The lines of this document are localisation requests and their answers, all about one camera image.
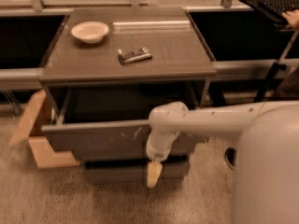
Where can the white ceramic bowl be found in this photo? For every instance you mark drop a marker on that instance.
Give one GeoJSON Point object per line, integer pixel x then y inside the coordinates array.
{"type": "Point", "coordinates": [90, 32]}

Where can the green bottle in box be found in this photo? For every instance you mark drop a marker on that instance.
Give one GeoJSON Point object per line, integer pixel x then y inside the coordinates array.
{"type": "Point", "coordinates": [53, 117]}

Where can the grey middle drawer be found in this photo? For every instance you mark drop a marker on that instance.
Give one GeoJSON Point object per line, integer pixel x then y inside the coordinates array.
{"type": "Point", "coordinates": [133, 170]}

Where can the black laptop stand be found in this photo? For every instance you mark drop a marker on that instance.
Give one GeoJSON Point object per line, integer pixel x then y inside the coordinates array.
{"type": "Point", "coordinates": [279, 63]}

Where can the grey top drawer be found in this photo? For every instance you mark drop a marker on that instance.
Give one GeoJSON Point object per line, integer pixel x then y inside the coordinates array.
{"type": "Point", "coordinates": [112, 140]}

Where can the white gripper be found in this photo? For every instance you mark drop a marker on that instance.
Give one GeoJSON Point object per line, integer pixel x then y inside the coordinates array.
{"type": "Point", "coordinates": [154, 153]}

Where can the grey drawer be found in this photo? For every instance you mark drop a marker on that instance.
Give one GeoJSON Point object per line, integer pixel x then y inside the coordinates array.
{"type": "Point", "coordinates": [112, 140]}
{"type": "Point", "coordinates": [133, 170]}

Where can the open cardboard box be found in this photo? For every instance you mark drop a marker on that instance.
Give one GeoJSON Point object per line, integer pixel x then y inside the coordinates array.
{"type": "Point", "coordinates": [36, 114]}

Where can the person right hand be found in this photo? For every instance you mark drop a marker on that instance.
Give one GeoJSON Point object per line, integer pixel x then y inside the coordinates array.
{"type": "Point", "coordinates": [292, 17]}

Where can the grey drawer cabinet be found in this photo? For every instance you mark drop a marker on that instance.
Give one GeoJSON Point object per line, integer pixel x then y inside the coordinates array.
{"type": "Point", "coordinates": [86, 82]}

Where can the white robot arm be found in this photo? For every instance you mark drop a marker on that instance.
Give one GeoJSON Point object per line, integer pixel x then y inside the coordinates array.
{"type": "Point", "coordinates": [267, 160]}

